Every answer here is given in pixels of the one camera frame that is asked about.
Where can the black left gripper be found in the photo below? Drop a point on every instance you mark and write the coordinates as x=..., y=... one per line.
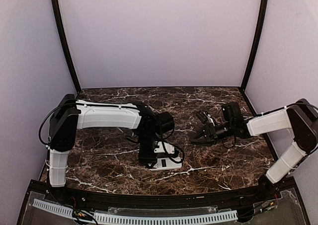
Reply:
x=145, y=158

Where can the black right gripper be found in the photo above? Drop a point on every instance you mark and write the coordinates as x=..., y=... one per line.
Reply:
x=211, y=133

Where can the white red remote control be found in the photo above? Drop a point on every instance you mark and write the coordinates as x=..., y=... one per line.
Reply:
x=165, y=164

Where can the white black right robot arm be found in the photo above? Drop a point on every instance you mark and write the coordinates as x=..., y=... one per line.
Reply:
x=300, y=119

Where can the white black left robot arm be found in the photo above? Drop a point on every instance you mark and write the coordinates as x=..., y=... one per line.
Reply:
x=71, y=115

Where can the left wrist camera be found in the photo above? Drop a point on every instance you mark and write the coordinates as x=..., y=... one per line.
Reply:
x=174, y=153

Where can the white slotted cable duct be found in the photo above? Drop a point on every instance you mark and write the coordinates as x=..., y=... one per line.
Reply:
x=119, y=216

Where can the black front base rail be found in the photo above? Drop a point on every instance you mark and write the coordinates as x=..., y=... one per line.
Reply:
x=241, y=199

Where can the black right frame post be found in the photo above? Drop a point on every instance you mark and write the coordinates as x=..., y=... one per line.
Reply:
x=255, y=44

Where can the black frame post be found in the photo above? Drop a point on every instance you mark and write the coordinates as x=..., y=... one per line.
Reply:
x=255, y=44
x=64, y=44

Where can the black left frame post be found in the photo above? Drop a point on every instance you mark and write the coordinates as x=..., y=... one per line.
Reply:
x=64, y=44

